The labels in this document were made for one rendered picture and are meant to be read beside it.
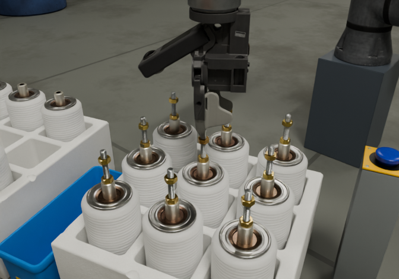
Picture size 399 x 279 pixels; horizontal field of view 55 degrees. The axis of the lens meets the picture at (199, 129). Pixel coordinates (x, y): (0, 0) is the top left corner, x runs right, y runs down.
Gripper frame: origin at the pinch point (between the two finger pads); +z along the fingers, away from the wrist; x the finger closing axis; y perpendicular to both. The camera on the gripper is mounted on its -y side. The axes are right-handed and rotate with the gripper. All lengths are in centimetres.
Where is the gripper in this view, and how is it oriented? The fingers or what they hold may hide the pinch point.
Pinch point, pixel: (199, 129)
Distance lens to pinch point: 64.3
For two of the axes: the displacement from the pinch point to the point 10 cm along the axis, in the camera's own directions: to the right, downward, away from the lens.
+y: 10.0, 0.4, -0.7
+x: 0.8, -5.0, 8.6
